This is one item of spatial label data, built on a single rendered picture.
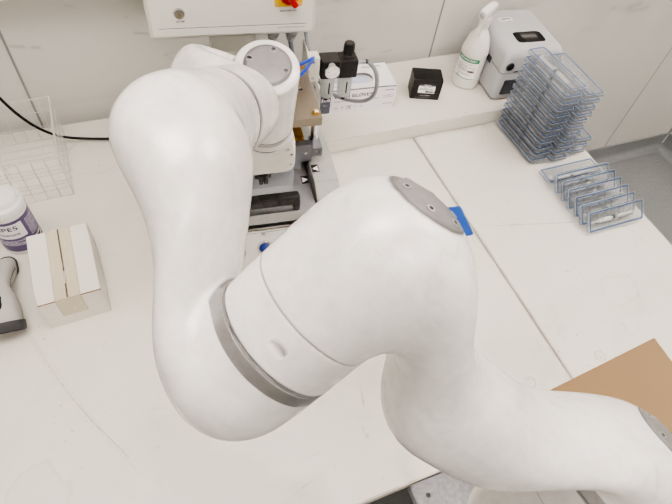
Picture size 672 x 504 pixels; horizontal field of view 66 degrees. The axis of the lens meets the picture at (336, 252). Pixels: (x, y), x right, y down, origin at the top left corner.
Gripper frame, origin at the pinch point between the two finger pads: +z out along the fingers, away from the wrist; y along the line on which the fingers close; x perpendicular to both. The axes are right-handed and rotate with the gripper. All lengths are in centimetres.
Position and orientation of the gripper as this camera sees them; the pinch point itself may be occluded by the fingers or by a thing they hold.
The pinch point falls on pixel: (262, 172)
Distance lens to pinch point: 96.7
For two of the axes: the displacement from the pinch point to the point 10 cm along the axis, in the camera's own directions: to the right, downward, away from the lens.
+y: 9.7, -1.6, 2.0
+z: -1.5, 2.9, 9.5
